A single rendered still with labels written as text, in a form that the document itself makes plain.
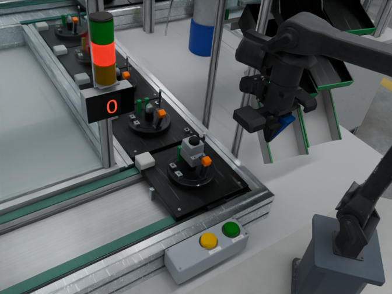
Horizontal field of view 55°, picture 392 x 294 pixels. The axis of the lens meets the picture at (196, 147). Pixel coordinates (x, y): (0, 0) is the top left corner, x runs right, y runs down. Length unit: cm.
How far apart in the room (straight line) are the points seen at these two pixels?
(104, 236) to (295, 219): 56
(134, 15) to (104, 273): 153
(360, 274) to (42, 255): 72
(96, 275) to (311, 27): 67
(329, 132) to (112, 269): 80
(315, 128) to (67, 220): 79
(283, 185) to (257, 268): 33
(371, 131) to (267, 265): 236
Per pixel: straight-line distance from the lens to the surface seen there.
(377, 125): 340
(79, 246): 102
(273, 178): 130
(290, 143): 120
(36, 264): 101
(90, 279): 91
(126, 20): 214
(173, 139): 121
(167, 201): 102
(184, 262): 93
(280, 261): 110
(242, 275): 105
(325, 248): 91
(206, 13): 184
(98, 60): 88
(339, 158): 147
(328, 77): 119
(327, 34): 69
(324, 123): 130
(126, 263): 92
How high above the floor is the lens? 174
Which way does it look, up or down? 41 degrees down
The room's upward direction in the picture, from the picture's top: 7 degrees clockwise
